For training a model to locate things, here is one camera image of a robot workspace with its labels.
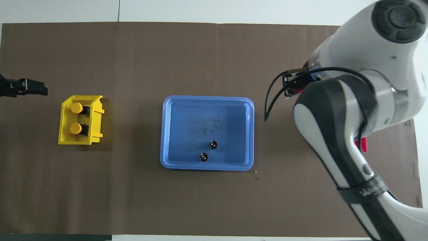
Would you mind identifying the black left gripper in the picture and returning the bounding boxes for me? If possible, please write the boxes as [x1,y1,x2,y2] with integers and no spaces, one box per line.
[0,74,48,98]

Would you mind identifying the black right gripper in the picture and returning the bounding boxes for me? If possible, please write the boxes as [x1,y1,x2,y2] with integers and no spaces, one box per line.
[283,67,323,98]

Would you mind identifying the yellow push button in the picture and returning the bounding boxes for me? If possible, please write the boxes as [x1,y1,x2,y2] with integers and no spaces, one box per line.
[71,102,91,115]
[70,123,89,136]

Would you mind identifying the blue plastic tray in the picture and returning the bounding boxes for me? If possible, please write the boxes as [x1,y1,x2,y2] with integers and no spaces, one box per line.
[160,95,254,171]

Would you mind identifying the yellow plastic bin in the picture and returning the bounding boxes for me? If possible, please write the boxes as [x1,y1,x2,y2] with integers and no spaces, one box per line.
[58,95,105,146]

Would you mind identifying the red plastic bin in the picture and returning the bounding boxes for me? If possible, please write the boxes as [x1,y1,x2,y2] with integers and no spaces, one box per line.
[354,136,367,152]

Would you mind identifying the brown paper table mat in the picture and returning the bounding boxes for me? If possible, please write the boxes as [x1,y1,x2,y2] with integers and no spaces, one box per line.
[0,22,422,236]

